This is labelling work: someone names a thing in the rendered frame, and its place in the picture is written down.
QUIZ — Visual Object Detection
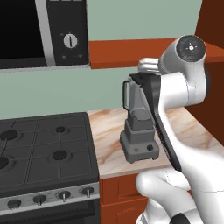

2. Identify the red-brown drawer front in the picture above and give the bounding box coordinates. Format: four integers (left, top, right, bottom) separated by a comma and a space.
100, 197, 151, 224
100, 171, 151, 207

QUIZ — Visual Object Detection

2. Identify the black stove knob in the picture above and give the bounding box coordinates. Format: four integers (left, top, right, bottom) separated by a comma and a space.
32, 194, 47, 207
6, 199, 23, 210
57, 190, 72, 203
80, 186, 95, 199

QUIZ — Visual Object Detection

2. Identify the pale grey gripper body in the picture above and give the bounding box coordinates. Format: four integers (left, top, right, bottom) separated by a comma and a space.
137, 57, 161, 74

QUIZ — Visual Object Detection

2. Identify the white microwave dial knob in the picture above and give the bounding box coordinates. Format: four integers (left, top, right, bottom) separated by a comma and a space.
63, 33, 79, 50

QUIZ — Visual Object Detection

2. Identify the red-brown wall shelf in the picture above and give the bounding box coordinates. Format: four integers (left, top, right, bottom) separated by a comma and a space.
88, 38, 224, 70

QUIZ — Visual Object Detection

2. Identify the black and silver microwave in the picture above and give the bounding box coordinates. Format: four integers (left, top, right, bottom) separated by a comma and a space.
0, 0, 91, 71

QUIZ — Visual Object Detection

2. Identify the black gas hob stove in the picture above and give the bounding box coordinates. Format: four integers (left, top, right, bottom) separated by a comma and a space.
0, 111, 101, 224

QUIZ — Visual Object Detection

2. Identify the grey blender with jar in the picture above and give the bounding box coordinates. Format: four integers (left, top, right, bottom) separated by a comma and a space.
119, 72, 161, 165

